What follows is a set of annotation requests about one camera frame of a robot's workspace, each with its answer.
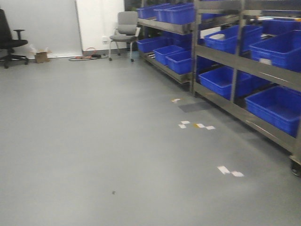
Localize steel shelf rack far left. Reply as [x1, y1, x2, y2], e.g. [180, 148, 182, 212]
[136, 0, 240, 91]

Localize steel shelf rack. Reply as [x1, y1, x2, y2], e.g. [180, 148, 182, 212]
[193, 0, 301, 177]
[136, 0, 240, 91]

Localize blue bin middle layer left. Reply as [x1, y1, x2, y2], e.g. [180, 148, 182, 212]
[204, 25, 263, 54]

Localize blue bin layer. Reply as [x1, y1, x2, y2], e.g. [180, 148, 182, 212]
[204, 25, 263, 54]
[250, 30, 301, 72]

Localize steel shelf rack middle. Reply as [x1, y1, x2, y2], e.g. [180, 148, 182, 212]
[193, 0, 301, 177]

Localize blue bin middle layer right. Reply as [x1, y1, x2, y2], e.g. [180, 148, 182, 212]
[250, 30, 301, 72]

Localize blue bin bottom middle left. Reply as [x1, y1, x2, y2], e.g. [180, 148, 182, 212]
[198, 66, 271, 100]

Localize blue bin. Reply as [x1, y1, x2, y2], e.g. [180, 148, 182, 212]
[198, 66, 271, 100]
[245, 86, 301, 137]

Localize grey office chair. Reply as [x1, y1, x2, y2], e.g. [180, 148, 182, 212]
[108, 11, 141, 62]

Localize small cardboard box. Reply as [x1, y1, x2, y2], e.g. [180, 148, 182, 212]
[30, 47, 52, 64]

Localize blue bin bottom middle right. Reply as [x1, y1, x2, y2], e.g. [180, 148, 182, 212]
[245, 86, 301, 137]

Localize black office chair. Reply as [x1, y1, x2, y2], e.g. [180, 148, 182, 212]
[0, 9, 29, 69]

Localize orange and black floor cables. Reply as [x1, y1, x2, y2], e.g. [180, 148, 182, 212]
[68, 47, 109, 62]

